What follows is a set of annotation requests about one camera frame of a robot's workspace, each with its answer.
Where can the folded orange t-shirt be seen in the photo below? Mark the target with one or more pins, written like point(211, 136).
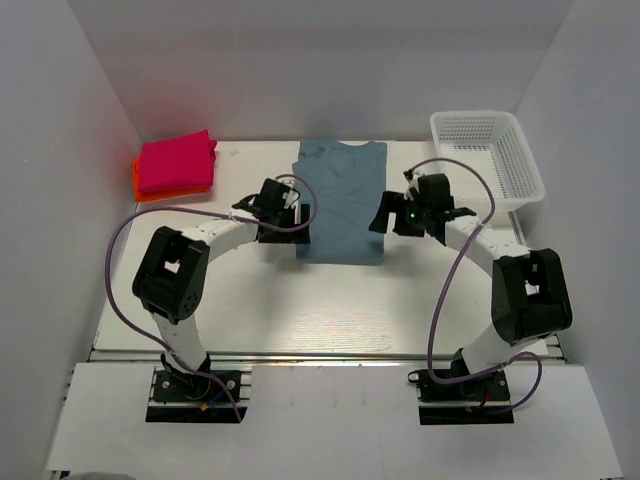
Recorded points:
point(143, 197)

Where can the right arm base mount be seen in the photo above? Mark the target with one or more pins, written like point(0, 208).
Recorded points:
point(484, 401)

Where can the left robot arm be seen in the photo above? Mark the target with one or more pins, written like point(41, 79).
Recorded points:
point(171, 278)

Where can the white plastic basket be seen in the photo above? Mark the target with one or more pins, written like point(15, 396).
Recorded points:
point(493, 144)

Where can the aluminium table rail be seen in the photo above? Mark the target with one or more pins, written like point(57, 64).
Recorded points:
point(154, 356)

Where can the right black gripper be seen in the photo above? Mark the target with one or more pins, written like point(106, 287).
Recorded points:
point(396, 202)

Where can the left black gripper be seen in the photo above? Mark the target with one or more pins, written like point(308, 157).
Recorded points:
point(296, 237)

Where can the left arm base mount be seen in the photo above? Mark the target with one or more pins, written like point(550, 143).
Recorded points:
point(172, 401)

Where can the folded pink t-shirt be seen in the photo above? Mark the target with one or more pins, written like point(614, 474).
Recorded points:
point(177, 163)

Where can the blue-grey t-shirt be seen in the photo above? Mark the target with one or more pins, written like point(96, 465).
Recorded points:
point(348, 181)

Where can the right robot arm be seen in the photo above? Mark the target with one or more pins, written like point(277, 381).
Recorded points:
point(529, 297)

